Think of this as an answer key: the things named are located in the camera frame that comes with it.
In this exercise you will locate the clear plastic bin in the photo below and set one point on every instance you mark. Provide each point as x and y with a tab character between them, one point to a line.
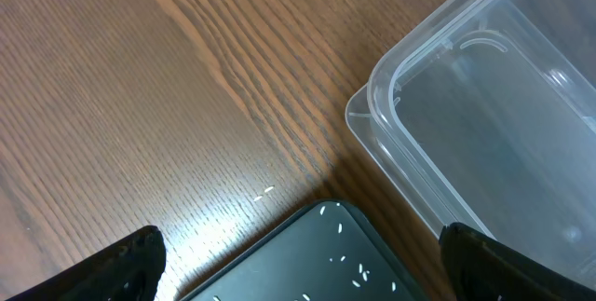
484	114

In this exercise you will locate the black plastic tray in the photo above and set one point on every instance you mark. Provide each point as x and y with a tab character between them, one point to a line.
328	251

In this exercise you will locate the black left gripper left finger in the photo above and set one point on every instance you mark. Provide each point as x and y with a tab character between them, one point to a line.
128	270

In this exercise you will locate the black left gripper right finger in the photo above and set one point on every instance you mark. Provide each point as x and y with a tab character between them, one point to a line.
481	268

